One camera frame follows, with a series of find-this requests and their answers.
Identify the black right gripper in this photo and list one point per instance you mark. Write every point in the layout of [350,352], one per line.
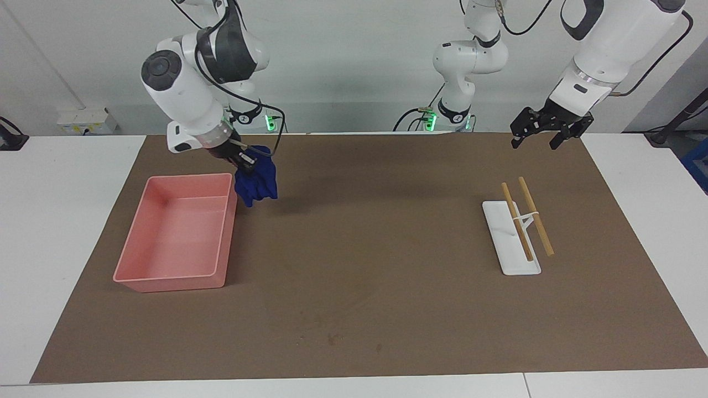
[227,150]

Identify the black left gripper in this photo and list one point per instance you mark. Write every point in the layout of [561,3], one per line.
[556,115]

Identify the blue towel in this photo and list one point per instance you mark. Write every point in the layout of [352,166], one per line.
[257,182]

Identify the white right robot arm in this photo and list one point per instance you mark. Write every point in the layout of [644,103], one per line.
[188,94]

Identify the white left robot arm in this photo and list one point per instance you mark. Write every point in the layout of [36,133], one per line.
[608,44]

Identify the wooden rod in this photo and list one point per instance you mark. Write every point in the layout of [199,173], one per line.
[522,235]
[539,224]

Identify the pink plastic bin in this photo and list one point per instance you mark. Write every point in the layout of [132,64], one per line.
[177,237]

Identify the white rack base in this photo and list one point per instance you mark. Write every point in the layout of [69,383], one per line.
[511,257]

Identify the black slanted pole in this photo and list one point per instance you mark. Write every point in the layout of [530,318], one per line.
[683,115]

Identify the blue crate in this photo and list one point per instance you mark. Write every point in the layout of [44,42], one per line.
[698,166]

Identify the brown table mat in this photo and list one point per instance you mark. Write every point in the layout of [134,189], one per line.
[354,287]

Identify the white wall socket box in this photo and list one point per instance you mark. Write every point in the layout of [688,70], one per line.
[83,120]

